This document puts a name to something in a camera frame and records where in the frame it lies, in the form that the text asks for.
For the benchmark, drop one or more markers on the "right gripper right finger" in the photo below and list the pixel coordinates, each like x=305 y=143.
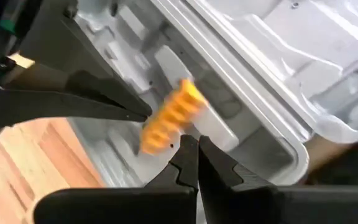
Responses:
x=222 y=180

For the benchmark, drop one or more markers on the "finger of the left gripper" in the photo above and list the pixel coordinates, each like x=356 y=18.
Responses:
x=42 y=107
x=104 y=90

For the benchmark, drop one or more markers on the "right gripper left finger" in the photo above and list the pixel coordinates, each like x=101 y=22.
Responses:
x=179 y=186

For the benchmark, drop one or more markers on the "orange bit holder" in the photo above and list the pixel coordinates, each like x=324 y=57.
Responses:
x=172 y=118

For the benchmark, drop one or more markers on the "grey plastic tool case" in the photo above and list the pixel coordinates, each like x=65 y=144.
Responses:
x=259 y=46

